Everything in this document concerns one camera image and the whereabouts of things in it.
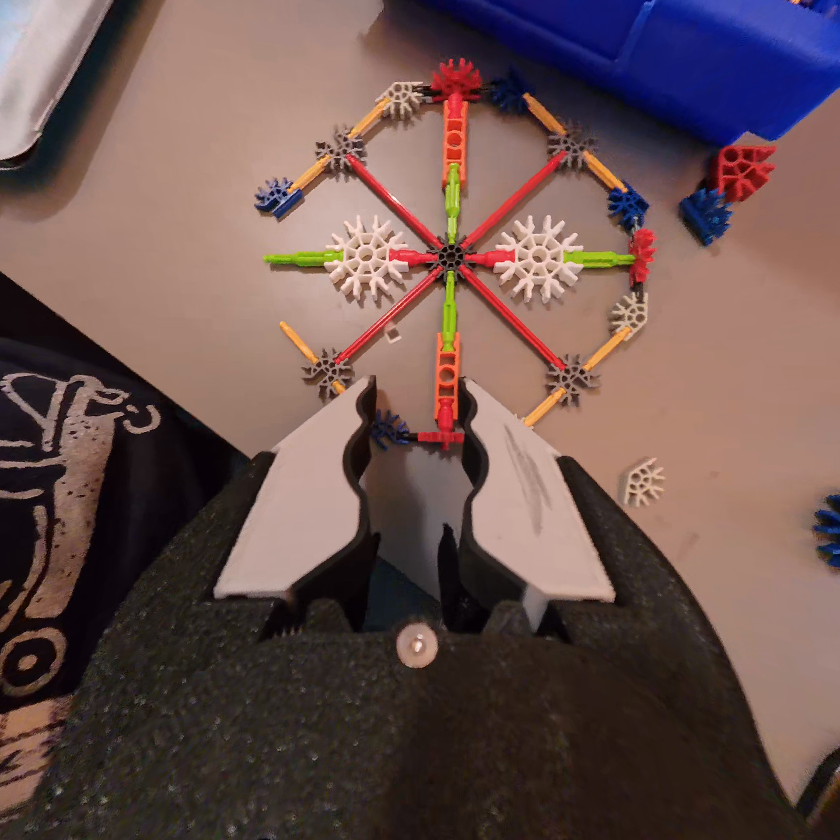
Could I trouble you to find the phone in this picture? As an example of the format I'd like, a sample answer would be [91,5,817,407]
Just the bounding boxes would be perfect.
[0,0,118,172]

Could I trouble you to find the red wedge toy connector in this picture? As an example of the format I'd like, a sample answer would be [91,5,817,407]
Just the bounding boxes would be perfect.
[709,144,777,203]

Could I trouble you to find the blue fan toy connector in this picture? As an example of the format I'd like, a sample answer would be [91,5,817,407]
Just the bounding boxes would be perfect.
[679,188,734,247]

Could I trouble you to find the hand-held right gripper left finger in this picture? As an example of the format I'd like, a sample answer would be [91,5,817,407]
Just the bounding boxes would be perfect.
[213,375,380,631]

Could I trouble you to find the colourful toy rod wheel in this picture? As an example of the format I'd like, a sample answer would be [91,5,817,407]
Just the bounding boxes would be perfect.
[255,58,657,454]

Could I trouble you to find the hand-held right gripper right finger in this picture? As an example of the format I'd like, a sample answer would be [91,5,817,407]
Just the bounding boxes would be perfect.
[438,377,616,632]

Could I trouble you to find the dark printed t-shirt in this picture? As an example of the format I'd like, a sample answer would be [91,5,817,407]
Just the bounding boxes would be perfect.
[0,338,253,808]

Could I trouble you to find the toy car frame with wheels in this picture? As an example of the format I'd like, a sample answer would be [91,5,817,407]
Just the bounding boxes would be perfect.
[812,493,840,568]

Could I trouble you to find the dark grey snowflake connector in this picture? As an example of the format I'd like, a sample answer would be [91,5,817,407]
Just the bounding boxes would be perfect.
[302,349,353,399]

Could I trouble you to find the blue plastic parts bin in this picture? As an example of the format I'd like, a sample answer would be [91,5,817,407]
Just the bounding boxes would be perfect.
[420,0,840,147]

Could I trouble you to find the pale grey toy connector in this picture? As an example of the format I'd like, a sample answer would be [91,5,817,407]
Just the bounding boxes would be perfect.
[619,458,665,508]

